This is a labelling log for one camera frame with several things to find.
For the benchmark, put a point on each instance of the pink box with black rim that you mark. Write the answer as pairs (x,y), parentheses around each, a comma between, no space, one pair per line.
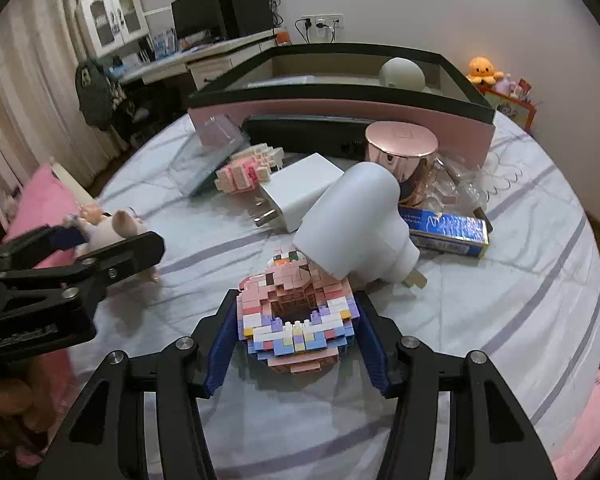
(330,110)

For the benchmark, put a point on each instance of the white printed card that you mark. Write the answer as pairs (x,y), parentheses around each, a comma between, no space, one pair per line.
(280,81)

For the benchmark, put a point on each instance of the white glass-door cabinet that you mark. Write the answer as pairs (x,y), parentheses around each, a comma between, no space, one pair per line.
(112,20)

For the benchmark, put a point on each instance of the perfume bottle rose gold cap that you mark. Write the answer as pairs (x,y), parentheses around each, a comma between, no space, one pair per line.
(402,142)

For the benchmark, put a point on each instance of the dark patterned jacket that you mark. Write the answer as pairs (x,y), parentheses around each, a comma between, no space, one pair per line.
(97,92)

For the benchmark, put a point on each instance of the clear plastic case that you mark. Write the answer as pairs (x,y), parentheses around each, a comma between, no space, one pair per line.
(205,160)

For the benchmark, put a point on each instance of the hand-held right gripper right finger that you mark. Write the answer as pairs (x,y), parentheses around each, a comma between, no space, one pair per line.
(377,355)

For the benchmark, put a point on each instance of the white square charger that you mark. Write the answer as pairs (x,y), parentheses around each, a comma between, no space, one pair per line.
(300,185)

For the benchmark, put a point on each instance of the black office chair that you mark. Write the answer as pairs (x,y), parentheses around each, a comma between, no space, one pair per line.
(150,110)

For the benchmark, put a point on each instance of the white bed frame post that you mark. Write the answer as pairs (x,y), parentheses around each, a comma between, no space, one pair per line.
(72,182)

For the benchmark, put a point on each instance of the black computer monitor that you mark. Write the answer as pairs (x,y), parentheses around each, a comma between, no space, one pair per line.
(197,12)

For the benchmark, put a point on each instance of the beige curtain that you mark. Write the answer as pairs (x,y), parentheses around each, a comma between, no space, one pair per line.
(30,85)

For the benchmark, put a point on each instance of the pink blanket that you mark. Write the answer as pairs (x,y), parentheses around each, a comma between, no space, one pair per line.
(40,205)

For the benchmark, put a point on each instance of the black computer tower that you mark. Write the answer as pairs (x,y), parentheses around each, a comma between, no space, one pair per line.
(245,10)

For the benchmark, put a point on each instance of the blue rectangular box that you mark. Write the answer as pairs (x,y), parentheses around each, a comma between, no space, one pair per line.
(445,230)

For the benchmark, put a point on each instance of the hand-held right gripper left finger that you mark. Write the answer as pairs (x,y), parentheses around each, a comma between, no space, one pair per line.
(217,360)

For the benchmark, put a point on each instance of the small pink doll toy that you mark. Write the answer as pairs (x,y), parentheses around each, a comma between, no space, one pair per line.
(112,227)

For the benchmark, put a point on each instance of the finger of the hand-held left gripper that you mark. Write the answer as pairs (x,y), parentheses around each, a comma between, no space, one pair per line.
(62,237)
(125,255)

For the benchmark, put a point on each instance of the person's left hand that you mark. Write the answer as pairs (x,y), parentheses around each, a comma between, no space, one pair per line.
(10,402)

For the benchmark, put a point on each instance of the white wall outlet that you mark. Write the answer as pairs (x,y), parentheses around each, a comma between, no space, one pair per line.
(322,22)

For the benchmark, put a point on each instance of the red tin box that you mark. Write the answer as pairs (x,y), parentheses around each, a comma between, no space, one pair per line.
(517,107)

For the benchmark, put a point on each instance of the purple plush toy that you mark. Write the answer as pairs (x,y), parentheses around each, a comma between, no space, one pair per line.
(504,85)

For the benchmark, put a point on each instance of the orange octopus plush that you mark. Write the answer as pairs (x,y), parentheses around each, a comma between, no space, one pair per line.
(484,69)

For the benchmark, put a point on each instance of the pink building block donut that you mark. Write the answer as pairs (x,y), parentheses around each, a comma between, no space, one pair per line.
(290,330)

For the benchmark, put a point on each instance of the white desk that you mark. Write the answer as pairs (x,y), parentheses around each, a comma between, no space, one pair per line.
(215,57)

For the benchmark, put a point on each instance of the pink building block cake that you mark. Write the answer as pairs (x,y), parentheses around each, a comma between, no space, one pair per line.
(245,170)

